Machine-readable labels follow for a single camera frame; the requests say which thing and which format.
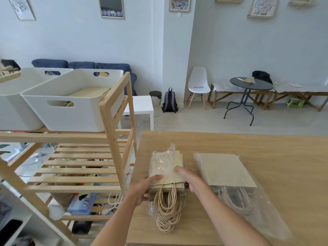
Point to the white low cabinet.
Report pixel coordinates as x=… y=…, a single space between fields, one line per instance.
x=15 y=222

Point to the person's right thumb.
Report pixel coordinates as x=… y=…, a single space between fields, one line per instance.
x=180 y=171

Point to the wooden bench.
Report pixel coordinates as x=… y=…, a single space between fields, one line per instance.
x=307 y=93
x=220 y=90

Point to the framed dark photo picture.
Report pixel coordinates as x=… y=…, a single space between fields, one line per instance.
x=111 y=7

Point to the blue cardboard box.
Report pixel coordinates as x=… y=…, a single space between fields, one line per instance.
x=82 y=203

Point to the white power strip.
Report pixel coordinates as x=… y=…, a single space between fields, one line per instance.
x=129 y=175

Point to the grey backpack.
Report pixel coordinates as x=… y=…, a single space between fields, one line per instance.
x=169 y=101

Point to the small waste bin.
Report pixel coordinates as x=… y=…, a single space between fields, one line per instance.
x=155 y=97

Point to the person's left hand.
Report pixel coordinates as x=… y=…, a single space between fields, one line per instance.
x=139 y=192

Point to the black bag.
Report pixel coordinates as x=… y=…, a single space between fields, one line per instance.
x=262 y=76

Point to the white paper sheets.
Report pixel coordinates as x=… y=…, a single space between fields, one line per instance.
x=293 y=84

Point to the wooden picture ledge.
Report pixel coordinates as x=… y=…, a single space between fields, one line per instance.
x=301 y=1
x=229 y=0

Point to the black box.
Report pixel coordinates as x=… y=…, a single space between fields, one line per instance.
x=82 y=227

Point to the papers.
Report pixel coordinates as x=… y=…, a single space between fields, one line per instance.
x=248 y=79

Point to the person's right forearm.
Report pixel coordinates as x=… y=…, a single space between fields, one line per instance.
x=225 y=215

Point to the person's left forearm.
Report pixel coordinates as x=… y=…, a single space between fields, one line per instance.
x=115 y=222

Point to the green box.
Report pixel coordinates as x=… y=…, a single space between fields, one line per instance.
x=296 y=102

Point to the white side table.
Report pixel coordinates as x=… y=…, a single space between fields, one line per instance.
x=139 y=105

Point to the person's left thumb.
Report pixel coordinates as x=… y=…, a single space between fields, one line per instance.
x=155 y=178

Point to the pack of paper bags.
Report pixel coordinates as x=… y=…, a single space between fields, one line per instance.
x=167 y=174
x=225 y=171

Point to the wooden slatted shelf rack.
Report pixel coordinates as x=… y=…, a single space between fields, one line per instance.
x=112 y=125

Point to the clear plastic bag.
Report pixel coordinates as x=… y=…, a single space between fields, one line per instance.
x=33 y=161

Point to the framed colourful picture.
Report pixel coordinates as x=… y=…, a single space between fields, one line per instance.
x=180 y=3

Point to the dark round table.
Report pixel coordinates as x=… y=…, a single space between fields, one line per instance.
x=252 y=85

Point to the blue sofa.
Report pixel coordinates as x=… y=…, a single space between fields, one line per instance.
x=112 y=66

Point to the framed line drawing picture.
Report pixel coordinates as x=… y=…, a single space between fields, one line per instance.
x=21 y=7

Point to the basket with clutter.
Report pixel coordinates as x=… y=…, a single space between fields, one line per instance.
x=9 y=69

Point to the person's right hand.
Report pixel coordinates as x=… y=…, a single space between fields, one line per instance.
x=193 y=180

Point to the white shell chair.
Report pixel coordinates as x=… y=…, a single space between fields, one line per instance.
x=198 y=81

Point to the white plastic storage bin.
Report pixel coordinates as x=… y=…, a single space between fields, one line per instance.
x=15 y=99
x=76 y=115

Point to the framed map picture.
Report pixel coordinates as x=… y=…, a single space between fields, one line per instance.
x=264 y=7

